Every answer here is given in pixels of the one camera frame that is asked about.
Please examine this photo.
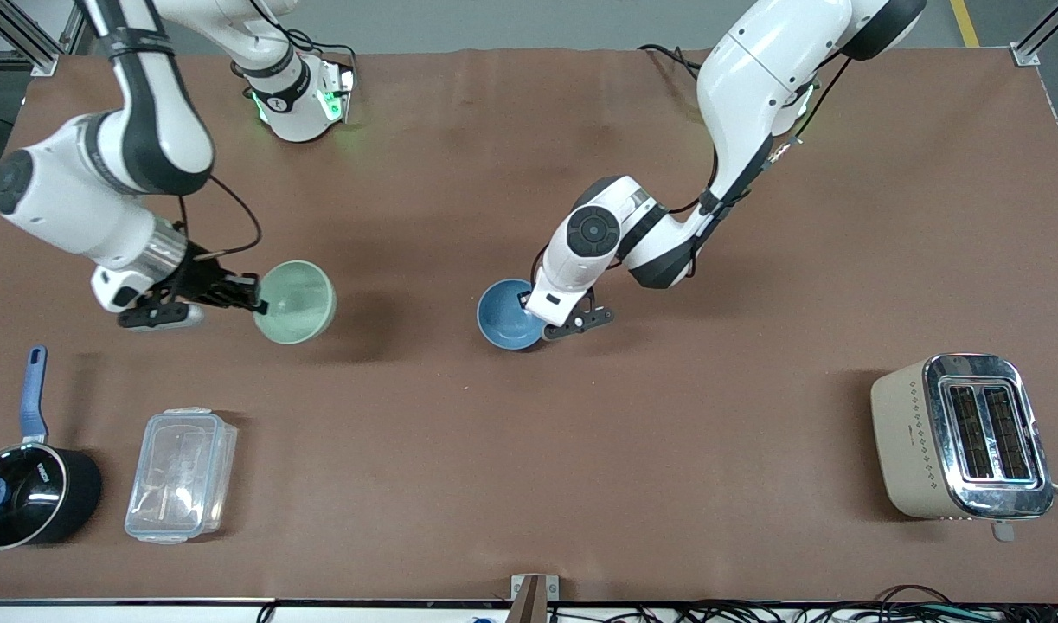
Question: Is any blue bowl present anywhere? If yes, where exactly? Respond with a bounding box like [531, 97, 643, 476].
[477, 279, 551, 351]

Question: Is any green bowl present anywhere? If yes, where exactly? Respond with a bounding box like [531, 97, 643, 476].
[252, 260, 337, 345]

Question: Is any brown table mat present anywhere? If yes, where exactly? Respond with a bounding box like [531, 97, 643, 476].
[0, 45, 1058, 605]

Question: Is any clear plastic food container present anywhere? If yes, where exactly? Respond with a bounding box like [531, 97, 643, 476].
[125, 407, 239, 546]

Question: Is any glass lid blue knob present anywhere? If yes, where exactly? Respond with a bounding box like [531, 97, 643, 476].
[0, 446, 67, 548]

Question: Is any beige chrome toaster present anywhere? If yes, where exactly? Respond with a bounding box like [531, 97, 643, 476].
[870, 352, 1055, 543]

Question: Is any black saucepan blue handle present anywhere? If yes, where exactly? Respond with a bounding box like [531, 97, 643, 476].
[0, 346, 104, 551]

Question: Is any black right base cable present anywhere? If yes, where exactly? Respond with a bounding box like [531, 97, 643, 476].
[252, 0, 358, 80]

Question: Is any black base cable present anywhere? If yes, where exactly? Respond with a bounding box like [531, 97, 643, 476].
[252, 0, 358, 80]
[639, 43, 709, 74]

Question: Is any black left base cable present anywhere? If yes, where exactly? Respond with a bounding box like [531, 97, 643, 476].
[639, 43, 709, 74]

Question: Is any aluminium frame profile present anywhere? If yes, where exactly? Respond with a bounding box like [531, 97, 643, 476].
[1011, 0, 1058, 68]
[0, 0, 93, 77]

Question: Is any metal bracket brown post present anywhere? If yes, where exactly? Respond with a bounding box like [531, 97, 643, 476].
[510, 574, 561, 623]

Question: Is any black cable tangle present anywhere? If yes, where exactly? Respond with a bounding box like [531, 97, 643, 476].
[667, 585, 1058, 623]

